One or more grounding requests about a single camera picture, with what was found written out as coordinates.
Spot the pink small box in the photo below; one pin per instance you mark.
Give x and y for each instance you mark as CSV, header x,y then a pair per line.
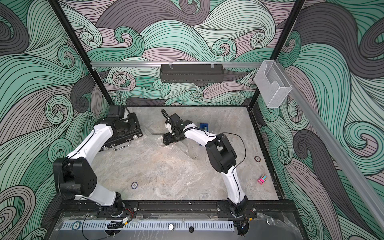
x,y
262,179

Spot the clear acrylic wall holder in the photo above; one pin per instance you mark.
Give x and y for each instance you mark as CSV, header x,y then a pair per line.
x,y
273,84

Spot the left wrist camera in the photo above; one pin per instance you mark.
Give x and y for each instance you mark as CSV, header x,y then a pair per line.
x,y
116,112

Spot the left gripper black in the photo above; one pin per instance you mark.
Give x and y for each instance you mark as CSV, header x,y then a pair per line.
x,y
120,134

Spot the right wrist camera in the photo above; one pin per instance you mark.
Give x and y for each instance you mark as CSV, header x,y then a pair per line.
x,y
174,124

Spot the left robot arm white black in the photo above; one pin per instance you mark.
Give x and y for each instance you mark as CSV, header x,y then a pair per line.
x,y
74,175

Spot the white slotted cable duct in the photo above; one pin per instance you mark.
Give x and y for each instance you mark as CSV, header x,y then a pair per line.
x,y
94,225

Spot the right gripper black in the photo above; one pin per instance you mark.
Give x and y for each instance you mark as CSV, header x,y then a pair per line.
x,y
167,137

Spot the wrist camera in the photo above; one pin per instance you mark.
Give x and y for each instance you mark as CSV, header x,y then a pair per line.
x,y
116,112
174,124

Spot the black wall tray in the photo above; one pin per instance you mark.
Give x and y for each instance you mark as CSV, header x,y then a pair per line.
x,y
195,73

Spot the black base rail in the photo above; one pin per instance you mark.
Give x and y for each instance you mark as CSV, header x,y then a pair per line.
x,y
219,208

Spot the blue box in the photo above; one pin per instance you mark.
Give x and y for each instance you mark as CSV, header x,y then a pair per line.
x,y
205,126

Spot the black ribbed case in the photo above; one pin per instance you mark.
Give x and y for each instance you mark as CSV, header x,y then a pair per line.
x,y
116,140

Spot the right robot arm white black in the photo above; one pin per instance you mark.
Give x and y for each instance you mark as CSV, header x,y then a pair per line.
x,y
221,154

